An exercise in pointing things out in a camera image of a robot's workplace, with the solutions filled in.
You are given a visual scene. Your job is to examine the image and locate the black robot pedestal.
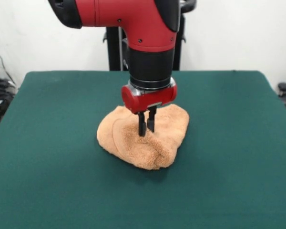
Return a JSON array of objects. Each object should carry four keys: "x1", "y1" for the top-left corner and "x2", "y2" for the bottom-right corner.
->
[{"x1": 102, "y1": 0, "x2": 196, "y2": 72}]

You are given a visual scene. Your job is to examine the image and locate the black equipment pile with cables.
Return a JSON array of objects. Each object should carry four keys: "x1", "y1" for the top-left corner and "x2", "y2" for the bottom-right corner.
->
[{"x1": 0, "y1": 63, "x2": 18, "y2": 125}]

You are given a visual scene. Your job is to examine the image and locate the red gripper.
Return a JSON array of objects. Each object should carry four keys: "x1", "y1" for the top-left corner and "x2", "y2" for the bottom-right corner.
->
[{"x1": 121, "y1": 78, "x2": 178, "y2": 137}]

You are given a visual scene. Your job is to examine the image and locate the orange terry towel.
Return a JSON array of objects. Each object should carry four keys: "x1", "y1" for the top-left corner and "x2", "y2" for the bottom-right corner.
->
[{"x1": 96, "y1": 104, "x2": 190, "y2": 170}]

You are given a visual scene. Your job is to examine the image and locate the dark green table cloth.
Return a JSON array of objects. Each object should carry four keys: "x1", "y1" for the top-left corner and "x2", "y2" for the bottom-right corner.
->
[{"x1": 0, "y1": 70, "x2": 286, "y2": 229}]

